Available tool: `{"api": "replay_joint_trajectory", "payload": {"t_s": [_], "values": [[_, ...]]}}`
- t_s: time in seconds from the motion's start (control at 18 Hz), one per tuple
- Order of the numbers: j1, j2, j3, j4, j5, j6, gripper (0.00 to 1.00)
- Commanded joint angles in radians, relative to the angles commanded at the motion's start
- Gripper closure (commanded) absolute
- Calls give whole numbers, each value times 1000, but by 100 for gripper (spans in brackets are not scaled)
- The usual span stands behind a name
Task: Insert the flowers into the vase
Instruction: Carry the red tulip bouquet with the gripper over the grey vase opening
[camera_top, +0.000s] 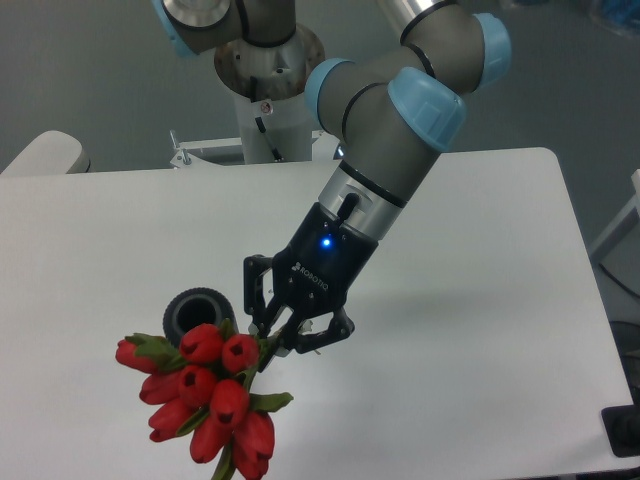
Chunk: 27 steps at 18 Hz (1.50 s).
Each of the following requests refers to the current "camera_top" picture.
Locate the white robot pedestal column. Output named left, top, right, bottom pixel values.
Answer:
left=214, top=24, right=325, bottom=164

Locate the red tulip bouquet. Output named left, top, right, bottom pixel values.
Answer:
left=115, top=319, right=293, bottom=479

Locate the white pedestal base frame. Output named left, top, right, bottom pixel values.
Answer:
left=169, top=130, right=345, bottom=169

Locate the dark grey ribbed vase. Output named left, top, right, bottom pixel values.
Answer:
left=162, top=287, right=238, bottom=348

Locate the black device at table edge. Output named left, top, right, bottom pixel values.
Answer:
left=601, top=405, right=639, bottom=458

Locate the white furniture frame right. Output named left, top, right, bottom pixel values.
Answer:
left=588, top=170, right=639, bottom=264

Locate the blue object top right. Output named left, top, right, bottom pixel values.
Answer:
left=599, top=0, right=639, bottom=35

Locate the white chair back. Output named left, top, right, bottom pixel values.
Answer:
left=1, top=130, right=91, bottom=178

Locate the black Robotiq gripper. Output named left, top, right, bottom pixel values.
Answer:
left=243, top=201, right=378, bottom=354

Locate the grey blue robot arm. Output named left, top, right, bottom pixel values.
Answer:
left=154, top=1, right=512, bottom=356

